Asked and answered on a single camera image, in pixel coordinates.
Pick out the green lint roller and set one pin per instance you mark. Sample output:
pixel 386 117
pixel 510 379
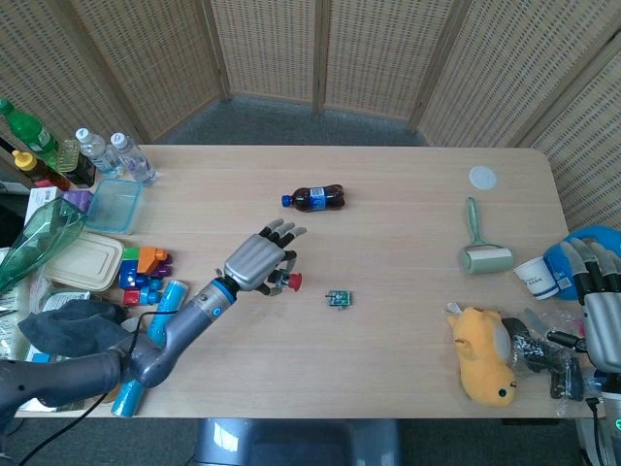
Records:
pixel 485 259

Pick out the dark oil bottle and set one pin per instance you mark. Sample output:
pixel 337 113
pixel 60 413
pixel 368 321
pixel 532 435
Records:
pixel 77 162

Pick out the blue rolled tube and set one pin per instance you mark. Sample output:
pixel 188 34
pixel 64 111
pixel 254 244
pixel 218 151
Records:
pixel 167 301

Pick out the small blue toy block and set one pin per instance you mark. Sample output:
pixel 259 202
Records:
pixel 153 290

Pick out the wicker folding screen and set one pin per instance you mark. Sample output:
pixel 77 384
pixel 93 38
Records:
pixel 378 53

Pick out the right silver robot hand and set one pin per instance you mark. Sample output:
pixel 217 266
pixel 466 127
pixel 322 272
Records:
pixel 604 320

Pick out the purple small box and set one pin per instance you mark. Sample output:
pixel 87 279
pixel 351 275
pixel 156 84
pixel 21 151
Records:
pixel 77 199

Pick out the red toy block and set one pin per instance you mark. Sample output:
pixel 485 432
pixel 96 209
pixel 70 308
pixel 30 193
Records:
pixel 131 296

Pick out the green transparent bottle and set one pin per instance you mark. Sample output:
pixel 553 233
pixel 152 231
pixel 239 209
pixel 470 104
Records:
pixel 43 238

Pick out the grey blue chair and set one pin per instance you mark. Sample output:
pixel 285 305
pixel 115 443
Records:
pixel 296 442

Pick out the green circuit board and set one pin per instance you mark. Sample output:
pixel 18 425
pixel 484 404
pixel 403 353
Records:
pixel 339 298

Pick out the black device in bag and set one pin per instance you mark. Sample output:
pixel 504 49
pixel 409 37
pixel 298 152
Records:
pixel 567 381

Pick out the large blue toy block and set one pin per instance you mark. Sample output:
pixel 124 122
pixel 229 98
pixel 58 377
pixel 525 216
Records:
pixel 128 276

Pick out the brown bottle yellow cap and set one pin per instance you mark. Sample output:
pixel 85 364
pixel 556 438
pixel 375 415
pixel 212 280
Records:
pixel 41 172

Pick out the white cardboard box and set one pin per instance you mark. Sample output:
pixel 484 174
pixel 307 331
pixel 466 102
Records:
pixel 41 201

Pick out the orange toy block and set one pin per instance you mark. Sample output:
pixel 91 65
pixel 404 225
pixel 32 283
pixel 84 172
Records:
pixel 149 259

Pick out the white paper cup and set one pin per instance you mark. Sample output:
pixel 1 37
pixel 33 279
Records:
pixel 538 279

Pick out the red black small switch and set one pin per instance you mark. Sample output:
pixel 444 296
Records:
pixel 291 281

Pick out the silver tape roll in wrap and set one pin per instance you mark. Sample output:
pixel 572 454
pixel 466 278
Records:
pixel 526 347

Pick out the green toy block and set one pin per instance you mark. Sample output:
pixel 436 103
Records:
pixel 131 253

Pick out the labelled plastic packet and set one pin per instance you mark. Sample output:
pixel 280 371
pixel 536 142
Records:
pixel 60 297

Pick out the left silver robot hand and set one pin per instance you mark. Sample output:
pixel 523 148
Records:
pixel 254 262

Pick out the white round disc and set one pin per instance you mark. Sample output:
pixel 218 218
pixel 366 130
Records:
pixel 483 177

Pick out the cola bottle blue cap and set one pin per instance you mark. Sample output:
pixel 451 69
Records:
pixel 317 197

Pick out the purple toy block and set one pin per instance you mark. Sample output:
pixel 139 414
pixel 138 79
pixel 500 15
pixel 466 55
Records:
pixel 166 264

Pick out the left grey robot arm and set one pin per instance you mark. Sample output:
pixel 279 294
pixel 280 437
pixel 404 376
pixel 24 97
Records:
pixel 160 354

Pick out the yellow plush toy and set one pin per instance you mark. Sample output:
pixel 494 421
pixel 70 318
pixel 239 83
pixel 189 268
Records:
pixel 480 359

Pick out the blue round plastic toy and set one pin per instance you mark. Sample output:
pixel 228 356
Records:
pixel 558 262

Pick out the dark grey cloth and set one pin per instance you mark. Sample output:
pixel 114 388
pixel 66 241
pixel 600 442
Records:
pixel 68 330

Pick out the green soda bottle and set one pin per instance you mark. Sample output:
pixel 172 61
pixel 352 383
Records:
pixel 29 131

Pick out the clear blue plastic container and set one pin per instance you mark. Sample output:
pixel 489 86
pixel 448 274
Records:
pixel 114 206

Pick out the beige lunch box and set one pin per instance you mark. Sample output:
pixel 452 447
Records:
pixel 89 262

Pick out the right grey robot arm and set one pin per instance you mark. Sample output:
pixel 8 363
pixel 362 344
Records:
pixel 610 437

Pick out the clear water bottle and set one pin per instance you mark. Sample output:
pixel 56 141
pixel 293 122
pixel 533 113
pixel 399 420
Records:
pixel 99 153
pixel 136 162

